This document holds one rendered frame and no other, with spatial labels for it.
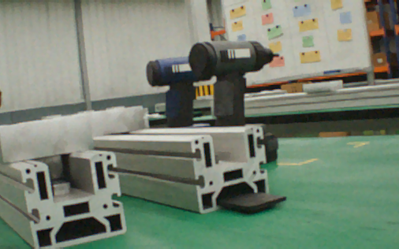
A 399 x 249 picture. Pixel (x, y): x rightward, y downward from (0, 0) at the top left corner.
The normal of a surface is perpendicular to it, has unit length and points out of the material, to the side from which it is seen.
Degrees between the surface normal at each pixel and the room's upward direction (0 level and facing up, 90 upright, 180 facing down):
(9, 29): 90
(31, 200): 90
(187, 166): 90
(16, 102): 90
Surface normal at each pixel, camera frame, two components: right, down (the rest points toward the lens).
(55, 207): 0.53, -0.02
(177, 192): -0.84, 0.13
